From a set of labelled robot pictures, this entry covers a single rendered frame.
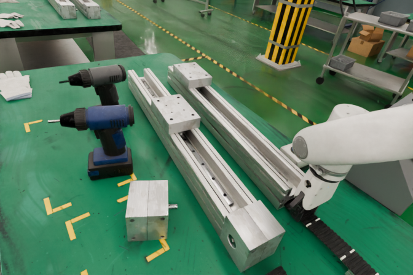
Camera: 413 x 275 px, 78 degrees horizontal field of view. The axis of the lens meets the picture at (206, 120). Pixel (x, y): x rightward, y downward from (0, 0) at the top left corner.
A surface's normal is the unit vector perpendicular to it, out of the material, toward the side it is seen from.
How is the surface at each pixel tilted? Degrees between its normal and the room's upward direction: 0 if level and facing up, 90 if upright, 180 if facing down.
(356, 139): 61
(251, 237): 0
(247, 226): 0
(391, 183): 90
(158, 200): 0
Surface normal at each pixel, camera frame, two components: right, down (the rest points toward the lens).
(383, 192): -0.77, 0.29
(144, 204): 0.12, -0.81
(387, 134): -0.42, -0.07
